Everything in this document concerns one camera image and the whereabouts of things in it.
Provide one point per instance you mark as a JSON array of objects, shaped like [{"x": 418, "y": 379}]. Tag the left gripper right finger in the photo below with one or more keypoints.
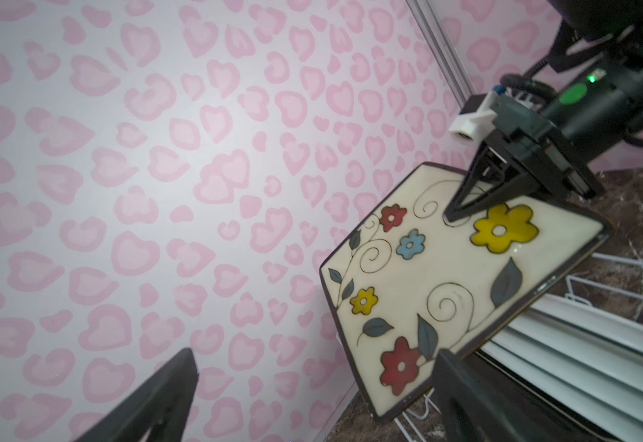
[{"x": 471, "y": 409}]

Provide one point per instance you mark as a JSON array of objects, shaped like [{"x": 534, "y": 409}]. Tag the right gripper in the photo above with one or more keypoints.
[{"x": 525, "y": 155}]

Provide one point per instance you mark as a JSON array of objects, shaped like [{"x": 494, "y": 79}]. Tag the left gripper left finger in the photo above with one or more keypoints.
[{"x": 158, "y": 410}]

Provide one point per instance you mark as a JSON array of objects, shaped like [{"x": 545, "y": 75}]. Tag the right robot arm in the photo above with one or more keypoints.
[{"x": 590, "y": 84}]

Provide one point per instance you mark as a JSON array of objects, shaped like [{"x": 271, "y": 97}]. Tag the white round plate patterned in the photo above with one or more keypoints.
[{"x": 602, "y": 324}]

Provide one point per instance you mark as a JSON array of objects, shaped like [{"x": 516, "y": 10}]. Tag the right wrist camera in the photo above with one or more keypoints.
[{"x": 474, "y": 121}]

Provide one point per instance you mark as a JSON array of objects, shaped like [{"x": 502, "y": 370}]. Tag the white wire dish rack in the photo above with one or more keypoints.
[{"x": 614, "y": 284}]

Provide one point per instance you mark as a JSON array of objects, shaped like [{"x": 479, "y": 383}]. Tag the aluminium corner post right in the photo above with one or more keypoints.
[{"x": 436, "y": 35}]

